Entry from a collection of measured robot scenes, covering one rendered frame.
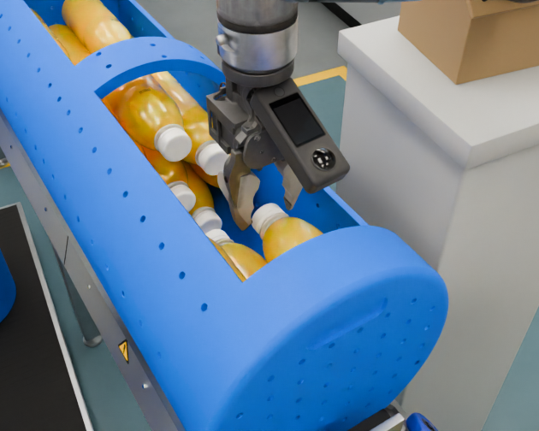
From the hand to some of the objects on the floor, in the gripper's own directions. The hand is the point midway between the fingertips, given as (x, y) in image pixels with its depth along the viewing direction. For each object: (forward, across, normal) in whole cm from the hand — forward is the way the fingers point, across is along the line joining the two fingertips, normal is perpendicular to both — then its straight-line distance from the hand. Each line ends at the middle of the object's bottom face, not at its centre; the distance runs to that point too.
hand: (269, 215), depth 76 cm
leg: (+111, +13, -80) cm, 137 cm away
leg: (+111, +13, -178) cm, 210 cm away
